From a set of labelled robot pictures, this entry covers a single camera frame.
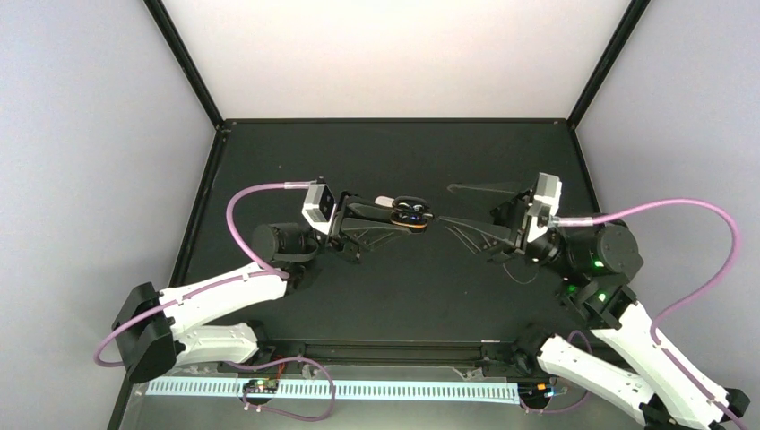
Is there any white earbud charging case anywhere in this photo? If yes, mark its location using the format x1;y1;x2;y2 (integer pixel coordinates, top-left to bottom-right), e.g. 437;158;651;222
374;196;394;209

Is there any black earbud case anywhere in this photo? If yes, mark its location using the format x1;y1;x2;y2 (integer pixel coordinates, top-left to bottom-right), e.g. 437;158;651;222
390;196;436;231

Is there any small black earbud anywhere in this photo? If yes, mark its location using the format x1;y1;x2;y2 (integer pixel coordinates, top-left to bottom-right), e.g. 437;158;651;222
397;202;431;216

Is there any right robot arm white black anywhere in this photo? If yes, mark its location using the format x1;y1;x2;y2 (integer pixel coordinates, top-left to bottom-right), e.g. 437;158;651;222
443;175;750;429

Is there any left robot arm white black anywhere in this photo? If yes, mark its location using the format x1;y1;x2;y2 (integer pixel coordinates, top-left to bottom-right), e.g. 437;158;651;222
101;182;431;383

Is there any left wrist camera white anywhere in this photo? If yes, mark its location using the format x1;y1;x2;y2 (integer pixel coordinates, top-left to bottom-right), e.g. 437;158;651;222
301;182;336;235

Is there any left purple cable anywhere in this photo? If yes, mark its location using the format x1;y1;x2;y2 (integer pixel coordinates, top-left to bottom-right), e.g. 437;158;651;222
92;180;313;369

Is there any black aluminium rail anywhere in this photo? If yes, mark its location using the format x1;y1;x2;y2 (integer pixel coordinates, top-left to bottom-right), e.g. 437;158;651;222
133;335;666;381

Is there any light blue cable duct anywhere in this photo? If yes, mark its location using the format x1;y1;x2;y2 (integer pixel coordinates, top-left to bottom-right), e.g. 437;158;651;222
144;376;520;405

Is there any purple cable loop bottom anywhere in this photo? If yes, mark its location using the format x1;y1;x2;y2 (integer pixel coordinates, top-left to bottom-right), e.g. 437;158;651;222
225;356;337;424

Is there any black frame post right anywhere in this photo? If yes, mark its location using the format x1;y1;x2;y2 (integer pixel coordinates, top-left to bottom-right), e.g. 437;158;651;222
566;0;651;131

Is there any black frame post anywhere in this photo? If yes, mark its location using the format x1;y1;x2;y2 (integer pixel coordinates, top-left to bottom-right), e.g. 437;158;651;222
566;0;651;131
143;0;224;129

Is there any black frame post left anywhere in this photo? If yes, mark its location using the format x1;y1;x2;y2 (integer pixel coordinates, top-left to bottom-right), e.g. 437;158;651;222
143;0;224;129

